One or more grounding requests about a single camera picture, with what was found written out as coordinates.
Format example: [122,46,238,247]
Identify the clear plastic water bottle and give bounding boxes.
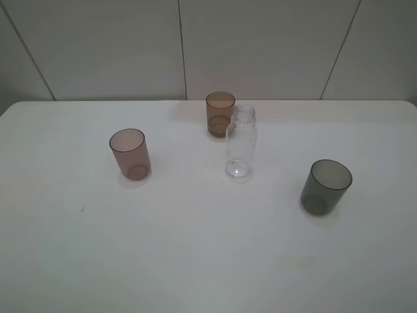
[225,104,257,179]

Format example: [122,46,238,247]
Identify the brown translucent plastic cup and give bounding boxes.
[206,91,235,138]

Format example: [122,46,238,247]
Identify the pink translucent plastic cup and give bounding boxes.
[109,128,151,181]

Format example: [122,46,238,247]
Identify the grey translucent plastic cup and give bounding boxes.
[300,159,352,216]

